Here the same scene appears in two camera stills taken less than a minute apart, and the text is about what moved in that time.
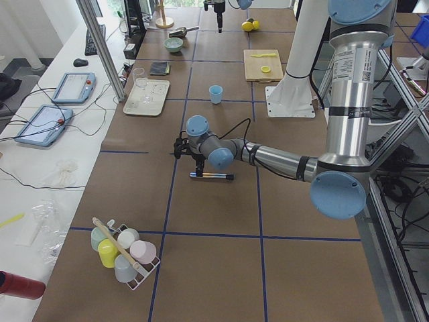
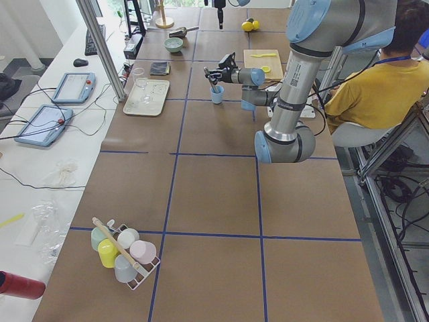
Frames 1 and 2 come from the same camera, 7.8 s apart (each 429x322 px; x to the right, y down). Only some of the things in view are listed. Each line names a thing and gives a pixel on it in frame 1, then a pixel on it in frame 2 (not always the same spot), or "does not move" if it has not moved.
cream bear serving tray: [147, 96] does not move
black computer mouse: [80, 62] does not move
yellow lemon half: [265, 69] does not move
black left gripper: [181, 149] -> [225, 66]
